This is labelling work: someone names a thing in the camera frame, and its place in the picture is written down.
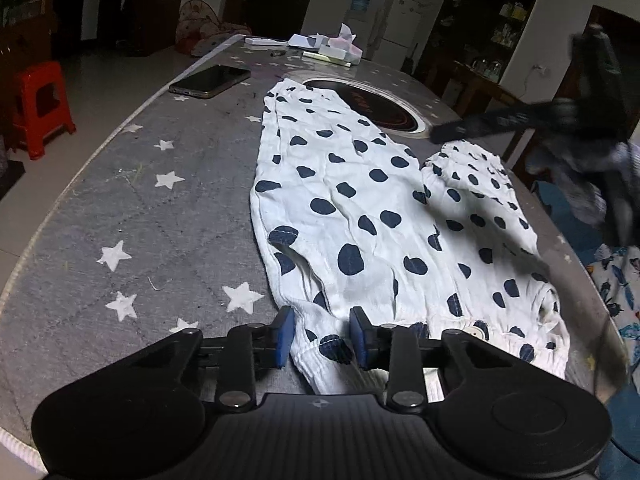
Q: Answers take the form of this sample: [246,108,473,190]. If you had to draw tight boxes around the black smartphone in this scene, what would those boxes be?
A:
[169,64,252,100]

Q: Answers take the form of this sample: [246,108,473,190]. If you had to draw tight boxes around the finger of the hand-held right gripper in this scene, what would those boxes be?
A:
[430,102,557,144]

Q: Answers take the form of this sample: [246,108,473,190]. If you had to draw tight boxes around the wooden side table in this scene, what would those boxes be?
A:
[451,59,532,162]

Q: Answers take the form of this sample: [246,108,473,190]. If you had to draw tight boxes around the white tissue box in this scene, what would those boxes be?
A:
[319,24,364,66]

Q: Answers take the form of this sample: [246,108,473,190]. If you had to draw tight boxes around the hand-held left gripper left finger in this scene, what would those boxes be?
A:
[131,305,296,409]

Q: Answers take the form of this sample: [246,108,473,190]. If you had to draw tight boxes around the yellow notepad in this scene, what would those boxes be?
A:
[302,51,354,68]

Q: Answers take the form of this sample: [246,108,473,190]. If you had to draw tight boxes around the dark wooden display cabinet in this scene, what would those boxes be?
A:
[414,0,542,102]

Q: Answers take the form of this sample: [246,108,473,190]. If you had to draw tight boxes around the grey star tablecloth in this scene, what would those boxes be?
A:
[0,35,632,466]

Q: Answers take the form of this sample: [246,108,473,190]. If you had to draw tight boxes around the round built-in induction cooktop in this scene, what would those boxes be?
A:
[302,77,437,139]

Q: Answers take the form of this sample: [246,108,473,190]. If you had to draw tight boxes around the red plastic stool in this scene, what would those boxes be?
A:
[12,61,77,161]

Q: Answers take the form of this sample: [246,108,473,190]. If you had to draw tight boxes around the water dispenser with blue bottle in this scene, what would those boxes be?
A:
[345,0,374,59]

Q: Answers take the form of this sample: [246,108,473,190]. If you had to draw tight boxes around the white paper box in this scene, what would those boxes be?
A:
[288,33,327,51]

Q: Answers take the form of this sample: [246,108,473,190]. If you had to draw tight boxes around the white polka dot pants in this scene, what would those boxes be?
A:
[249,80,571,396]

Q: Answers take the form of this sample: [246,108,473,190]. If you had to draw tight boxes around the white refrigerator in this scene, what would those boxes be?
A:
[372,0,437,69]

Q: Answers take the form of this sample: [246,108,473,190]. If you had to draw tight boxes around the floral printed cloth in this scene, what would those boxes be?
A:
[586,244,640,377]

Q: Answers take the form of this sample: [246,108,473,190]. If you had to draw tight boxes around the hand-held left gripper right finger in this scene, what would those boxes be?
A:
[349,306,501,410]

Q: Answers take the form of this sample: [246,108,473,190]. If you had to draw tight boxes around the dark wooden wardrobe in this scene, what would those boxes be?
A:
[119,0,184,57]

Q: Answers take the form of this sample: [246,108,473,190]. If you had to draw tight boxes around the pink folding food cover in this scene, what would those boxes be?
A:
[176,0,222,57]

